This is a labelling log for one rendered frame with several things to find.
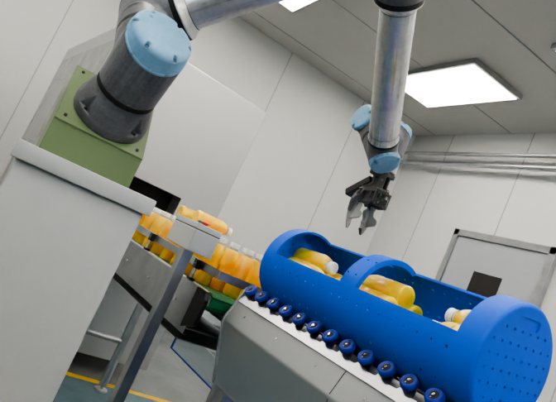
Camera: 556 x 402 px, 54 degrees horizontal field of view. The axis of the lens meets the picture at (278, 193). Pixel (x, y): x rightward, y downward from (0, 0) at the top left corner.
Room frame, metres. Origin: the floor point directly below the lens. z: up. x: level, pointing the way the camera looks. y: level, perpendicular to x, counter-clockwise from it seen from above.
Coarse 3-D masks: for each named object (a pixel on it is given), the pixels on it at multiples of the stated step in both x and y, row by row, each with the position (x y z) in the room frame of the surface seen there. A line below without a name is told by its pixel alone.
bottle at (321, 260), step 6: (300, 252) 1.87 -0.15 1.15; (306, 252) 1.84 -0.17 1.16; (312, 252) 1.83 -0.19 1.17; (318, 252) 1.82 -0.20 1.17; (300, 258) 1.85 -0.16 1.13; (306, 258) 1.83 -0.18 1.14; (312, 258) 1.80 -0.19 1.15; (318, 258) 1.78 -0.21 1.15; (324, 258) 1.77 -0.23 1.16; (330, 258) 1.79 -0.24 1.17; (318, 264) 1.78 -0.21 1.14; (324, 264) 1.77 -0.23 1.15; (324, 270) 1.77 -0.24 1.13
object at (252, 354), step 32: (224, 320) 1.89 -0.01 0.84; (256, 320) 1.78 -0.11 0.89; (288, 320) 1.85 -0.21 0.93; (224, 352) 1.88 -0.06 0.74; (256, 352) 1.70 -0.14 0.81; (288, 352) 1.59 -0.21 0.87; (224, 384) 1.87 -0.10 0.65; (256, 384) 1.69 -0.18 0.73; (288, 384) 1.55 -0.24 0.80; (320, 384) 1.44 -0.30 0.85; (352, 384) 1.37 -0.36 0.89
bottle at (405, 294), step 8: (368, 280) 1.57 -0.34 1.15; (376, 280) 1.54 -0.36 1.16; (384, 280) 1.53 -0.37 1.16; (392, 280) 1.52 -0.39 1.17; (376, 288) 1.53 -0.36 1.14; (384, 288) 1.51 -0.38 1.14; (392, 288) 1.49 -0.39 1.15; (400, 288) 1.47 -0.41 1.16; (408, 288) 1.47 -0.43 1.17; (392, 296) 1.48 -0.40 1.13; (400, 296) 1.46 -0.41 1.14; (408, 296) 1.48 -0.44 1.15; (400, 304) 1.47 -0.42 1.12; (408, 304) 1.48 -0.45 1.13
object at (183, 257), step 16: (176, 256) 1.97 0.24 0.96; (176, 272) 1.95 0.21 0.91; (176, 288) 1.97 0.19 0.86; (160, 304) 1.95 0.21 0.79; (160, 320) 1.96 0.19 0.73; (144, 336) 1.95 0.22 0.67; (144, 352) 1.96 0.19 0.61; (128, 368) 1.95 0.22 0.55; (128, 384) 1.96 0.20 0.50; (112, 400) 1.95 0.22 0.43
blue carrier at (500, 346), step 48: (288, 240) 1.81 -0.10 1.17; (288, 288) 1.70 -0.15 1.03; (336, 288) 1.51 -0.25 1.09; (432, 288) 1.53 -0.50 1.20; (384, 336) 1.33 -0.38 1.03; (432, 336) 1.21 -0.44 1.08; (480, 336) 1.12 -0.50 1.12; (528, 336) 1.19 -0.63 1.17; (432, 384) 1.23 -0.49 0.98; (480, 384) 1.13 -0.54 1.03; (528, 384) 1.22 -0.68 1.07
